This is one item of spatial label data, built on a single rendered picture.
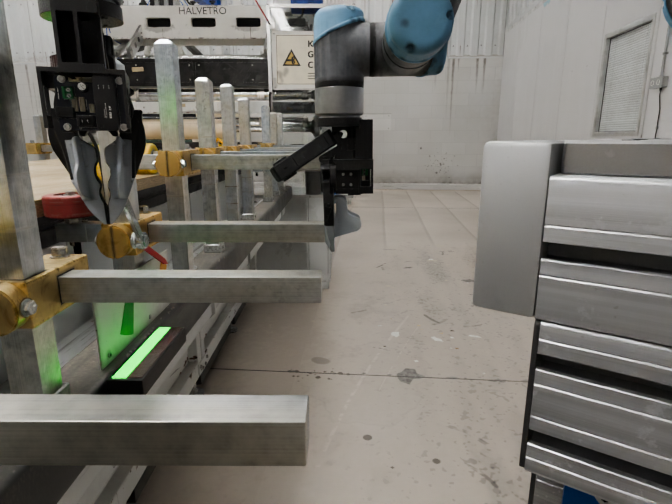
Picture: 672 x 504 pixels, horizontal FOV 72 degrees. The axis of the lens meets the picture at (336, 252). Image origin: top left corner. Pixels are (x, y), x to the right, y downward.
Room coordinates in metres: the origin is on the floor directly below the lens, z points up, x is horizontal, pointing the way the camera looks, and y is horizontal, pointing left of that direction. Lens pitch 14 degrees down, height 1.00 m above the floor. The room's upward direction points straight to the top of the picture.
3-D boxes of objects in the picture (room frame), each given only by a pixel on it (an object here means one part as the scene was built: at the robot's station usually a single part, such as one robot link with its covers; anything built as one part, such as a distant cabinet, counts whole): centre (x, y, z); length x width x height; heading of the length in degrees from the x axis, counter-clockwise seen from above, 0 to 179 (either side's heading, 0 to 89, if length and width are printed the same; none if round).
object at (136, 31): (3.36, 0.86, 0.95); 1.65 x 0.70 x 1.90; 90
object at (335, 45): (0.75, -0.01, 1.12); 0.09 x 0.08 x 0.11; 87
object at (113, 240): (0.74, 0.33, 0.85); 0.13 x 0.06 x 0.05; 0
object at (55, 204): (0.75, 0.43, 0.85); 0.08 x 0.08 x 0.11
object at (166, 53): (0.96, 0.33, 0.94); 0.03 x 0.03 x 0.48; 0
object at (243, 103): (1.71, 0.32, 0.89); 0.03 x 0.03 x 0.48; 0
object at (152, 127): (3.07, 0.86, 1.05); 1.43 x 0.12 x 0.12; 90
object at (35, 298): (0.49, 0.33, 0.83); 0.13 x 0.06 x 0.05; 0
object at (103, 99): (0.48, 0.24, 1.06); 0.09 x 0.08 x 0.12; 20
